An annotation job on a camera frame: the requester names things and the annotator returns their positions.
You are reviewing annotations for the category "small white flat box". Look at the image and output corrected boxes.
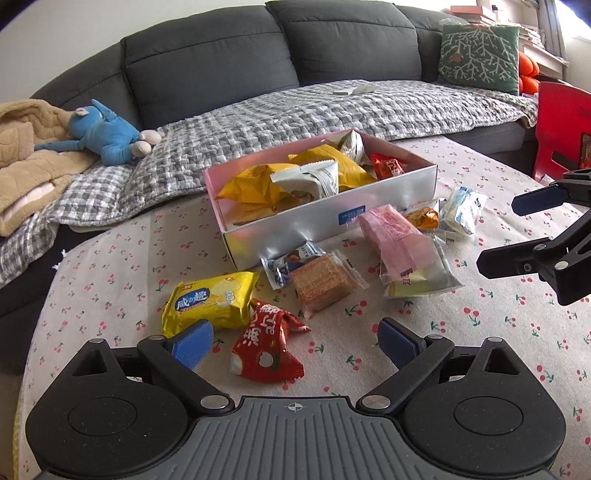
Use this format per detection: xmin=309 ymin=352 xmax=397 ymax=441
xmin=333 ymin=82 xmax=377 ymax=96

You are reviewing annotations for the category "blue plush toy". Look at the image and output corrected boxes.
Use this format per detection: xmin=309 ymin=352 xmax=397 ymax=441
xmin=34 ymin=99 xmax=164 ymax=167

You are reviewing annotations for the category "green patterned cushion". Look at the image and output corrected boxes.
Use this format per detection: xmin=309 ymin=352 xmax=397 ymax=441
xmin=438 ymin=23 xmax=522 ymax=95

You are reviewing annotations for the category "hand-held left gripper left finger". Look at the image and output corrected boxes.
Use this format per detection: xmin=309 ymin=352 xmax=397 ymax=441
xmin=62 ymin=318 xmax=236 ymax=414

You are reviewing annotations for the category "orange plush cushion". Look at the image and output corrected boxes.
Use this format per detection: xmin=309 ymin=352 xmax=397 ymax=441
xmin=518 ymin=51 xmax=541 ymax=95

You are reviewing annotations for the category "brown wafer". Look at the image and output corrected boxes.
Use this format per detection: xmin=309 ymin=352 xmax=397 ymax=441
xmin=291 ymin=249 xmax=370 ymax=319

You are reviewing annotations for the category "small yellow cracker packet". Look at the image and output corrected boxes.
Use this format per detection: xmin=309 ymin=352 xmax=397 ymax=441
xmin=161 ymin=271 xmax=262 ymax=337

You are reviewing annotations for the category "pink and silver cardboard box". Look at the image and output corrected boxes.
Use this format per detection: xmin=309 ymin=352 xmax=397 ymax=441
xmin=203 ymin=129 xmax=438 ymax=271

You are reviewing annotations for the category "red plastic stool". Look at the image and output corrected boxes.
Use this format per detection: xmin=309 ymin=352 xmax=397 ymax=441
xmin=532 ymin=82 xmax=591 ymax=185

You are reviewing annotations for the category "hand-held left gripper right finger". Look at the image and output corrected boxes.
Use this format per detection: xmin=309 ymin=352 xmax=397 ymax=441
xmin=355 ymin=318 xmax=532 ymax=414

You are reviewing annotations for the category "stack of books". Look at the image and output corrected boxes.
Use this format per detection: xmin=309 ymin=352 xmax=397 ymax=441
xmin=450 ymin=4 xmax=499 ymax=26

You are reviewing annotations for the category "pink cake packet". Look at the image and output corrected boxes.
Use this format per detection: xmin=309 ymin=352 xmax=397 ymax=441
xmin=359 ymin=205 xmax=439 ymax=282

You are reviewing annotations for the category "clear packet with pale cake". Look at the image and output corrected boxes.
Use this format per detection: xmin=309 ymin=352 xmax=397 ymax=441
xmin=383 ymin=235 xmax=465 ymax=298

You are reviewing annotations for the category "small blue white packet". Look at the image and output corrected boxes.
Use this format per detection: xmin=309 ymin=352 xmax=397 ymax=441
xmin=261 ymin=241 xmax=326 ymax=291

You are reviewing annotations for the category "white blue bread packet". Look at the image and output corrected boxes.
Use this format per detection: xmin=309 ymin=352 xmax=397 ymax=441
xmin=438 ymin=186 xmax=489 ymax=237

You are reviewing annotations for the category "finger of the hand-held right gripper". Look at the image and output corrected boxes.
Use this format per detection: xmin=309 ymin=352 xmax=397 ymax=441
xmin=512 ymin=168 xmax=591 ymax=216
xmin=477 ymin=217 xmax=591 ymax=305

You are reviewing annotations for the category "beige fleece blanket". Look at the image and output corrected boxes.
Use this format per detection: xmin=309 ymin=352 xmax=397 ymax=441
xmin=0 ymin=99 xmax=100 ymax=237

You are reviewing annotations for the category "dark grey sofa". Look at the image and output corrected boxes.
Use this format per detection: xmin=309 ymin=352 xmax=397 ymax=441
xmin=0 ymin=0 xmax=541 ymax=374

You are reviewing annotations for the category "white shelf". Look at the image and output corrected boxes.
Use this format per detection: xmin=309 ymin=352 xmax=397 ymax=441
xmin=517 ymin=25 xmax=571 ymax=81

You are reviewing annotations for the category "grey white snack packet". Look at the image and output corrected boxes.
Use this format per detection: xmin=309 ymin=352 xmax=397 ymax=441
xmin=270 ymin=159 xmax=341 ymax=201
xmin=323 ymin=130 xmax=370 ymax=164

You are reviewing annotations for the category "grey checked quilt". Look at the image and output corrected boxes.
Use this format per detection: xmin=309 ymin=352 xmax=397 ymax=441
xmin=0 ymin=78 xmax=539 ymax=287

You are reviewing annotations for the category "small orange snack packet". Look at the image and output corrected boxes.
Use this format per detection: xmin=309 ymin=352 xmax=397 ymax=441
xmin=403 ymin=205 xmax=440 ymax=232

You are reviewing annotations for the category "red snack packet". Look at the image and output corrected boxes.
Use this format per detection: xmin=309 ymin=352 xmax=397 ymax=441
xmin=228 ymin=298 xmax=311 ymax=381
xmin=369 ymin=153 xmax=409 ymax=182

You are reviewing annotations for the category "large yellow snack packet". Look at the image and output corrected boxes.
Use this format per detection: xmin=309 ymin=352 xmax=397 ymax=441
xmin=215 ymin=164 xmax=301 ymax=215
xmin=288 ymin=144 xmax=376 ymax=193

